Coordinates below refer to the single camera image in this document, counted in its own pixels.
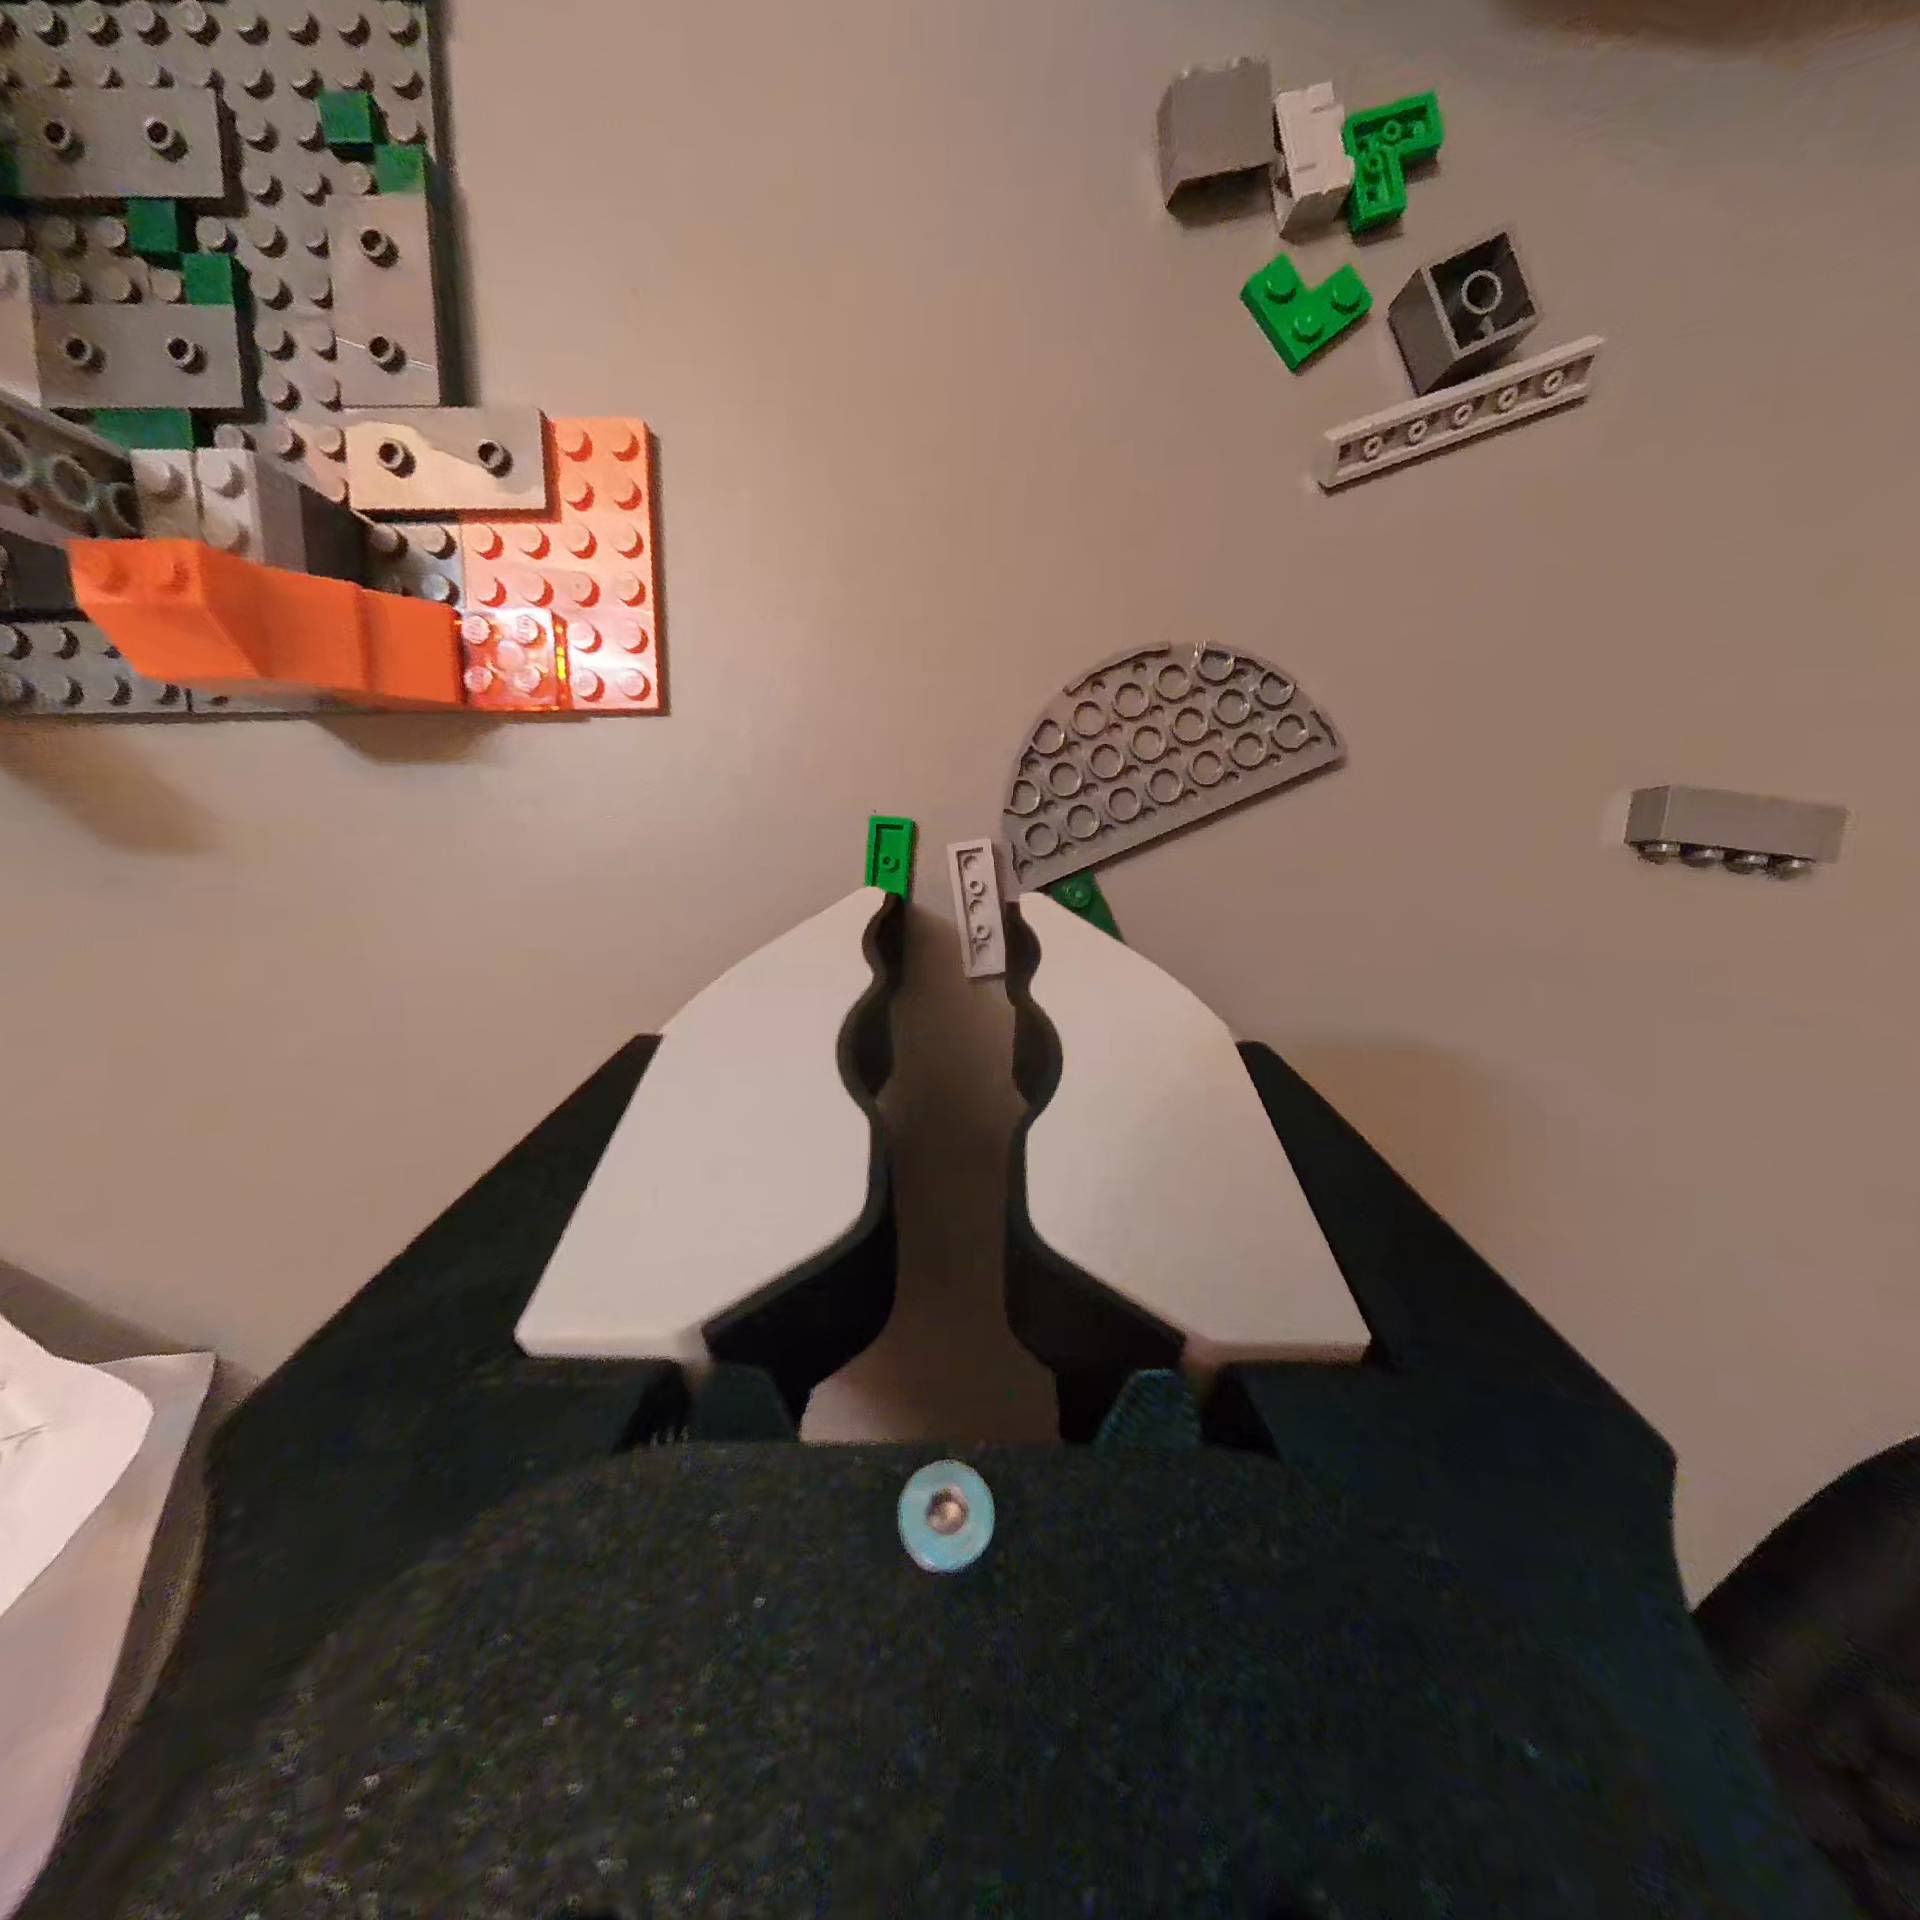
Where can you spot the small white lego bar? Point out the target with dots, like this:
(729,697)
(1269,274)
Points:
(980,913)

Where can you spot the white printed paper bag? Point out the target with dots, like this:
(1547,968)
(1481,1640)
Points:
(76,1531)

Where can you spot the grey lego baseplate build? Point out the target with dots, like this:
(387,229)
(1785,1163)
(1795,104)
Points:
(271,241)

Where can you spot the orange lego slope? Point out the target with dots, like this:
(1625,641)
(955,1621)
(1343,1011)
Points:
(257,632)

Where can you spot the grey long lego brick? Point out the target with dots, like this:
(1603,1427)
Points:
(1735,833)

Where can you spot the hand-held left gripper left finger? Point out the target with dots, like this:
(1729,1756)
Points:
(708,1200)

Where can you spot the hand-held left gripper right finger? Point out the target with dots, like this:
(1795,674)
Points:
(1201,1200)

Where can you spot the orange lego plate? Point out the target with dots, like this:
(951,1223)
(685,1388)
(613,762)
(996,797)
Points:
(572,555)

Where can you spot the dark grey half-round lego plate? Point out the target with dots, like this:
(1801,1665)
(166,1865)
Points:
(1171,751)

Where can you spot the green lego corner piece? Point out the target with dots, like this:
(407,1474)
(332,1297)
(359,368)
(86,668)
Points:
(1299,309)

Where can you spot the small grey lego cube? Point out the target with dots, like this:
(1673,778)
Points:
(1308,155)

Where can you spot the light grey holed lego plate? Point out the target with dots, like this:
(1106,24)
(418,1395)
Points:
(1461,412)

